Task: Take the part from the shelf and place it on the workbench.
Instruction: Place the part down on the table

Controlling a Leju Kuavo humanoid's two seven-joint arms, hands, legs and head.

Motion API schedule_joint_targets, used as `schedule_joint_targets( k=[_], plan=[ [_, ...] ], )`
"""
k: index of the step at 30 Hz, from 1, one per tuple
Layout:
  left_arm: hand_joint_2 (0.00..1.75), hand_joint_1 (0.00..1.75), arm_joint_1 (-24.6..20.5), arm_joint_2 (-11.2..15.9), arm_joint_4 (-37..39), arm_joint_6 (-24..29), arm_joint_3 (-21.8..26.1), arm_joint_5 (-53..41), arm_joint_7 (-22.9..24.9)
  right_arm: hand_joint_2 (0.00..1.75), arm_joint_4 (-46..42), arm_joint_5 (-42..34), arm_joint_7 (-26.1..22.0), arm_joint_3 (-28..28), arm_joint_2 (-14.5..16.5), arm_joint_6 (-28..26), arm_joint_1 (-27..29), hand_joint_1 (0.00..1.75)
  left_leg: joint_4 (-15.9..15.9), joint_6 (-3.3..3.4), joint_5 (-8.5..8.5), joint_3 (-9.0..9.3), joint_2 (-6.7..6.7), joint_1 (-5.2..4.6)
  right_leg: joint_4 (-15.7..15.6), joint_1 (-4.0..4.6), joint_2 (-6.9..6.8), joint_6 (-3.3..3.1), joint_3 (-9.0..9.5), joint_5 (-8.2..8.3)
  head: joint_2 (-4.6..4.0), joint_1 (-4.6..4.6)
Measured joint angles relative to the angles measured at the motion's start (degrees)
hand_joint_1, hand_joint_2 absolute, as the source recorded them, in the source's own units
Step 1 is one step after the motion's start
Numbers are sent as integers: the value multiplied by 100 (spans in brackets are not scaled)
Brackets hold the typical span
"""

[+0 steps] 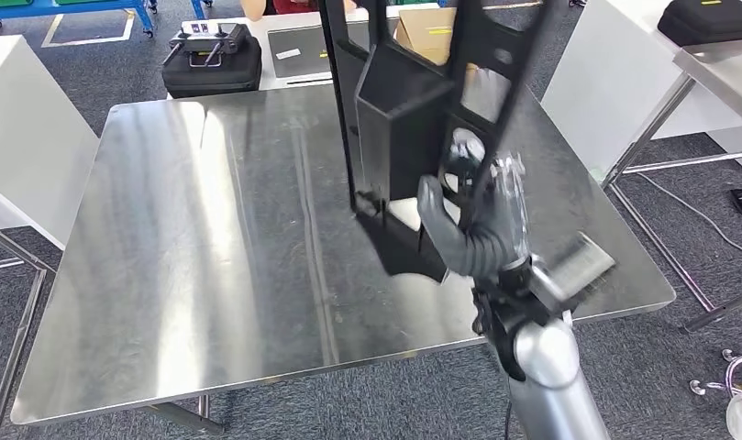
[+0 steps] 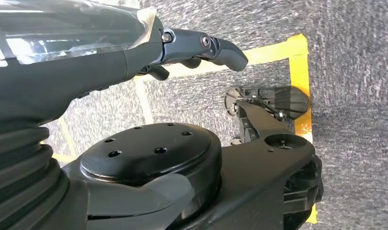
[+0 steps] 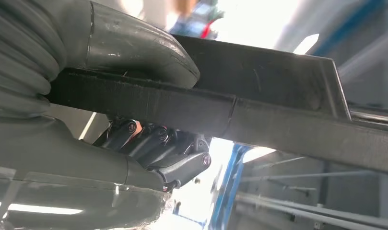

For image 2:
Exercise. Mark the yellow floor tape marking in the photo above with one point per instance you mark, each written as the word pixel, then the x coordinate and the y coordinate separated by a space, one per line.
pixel 300 73

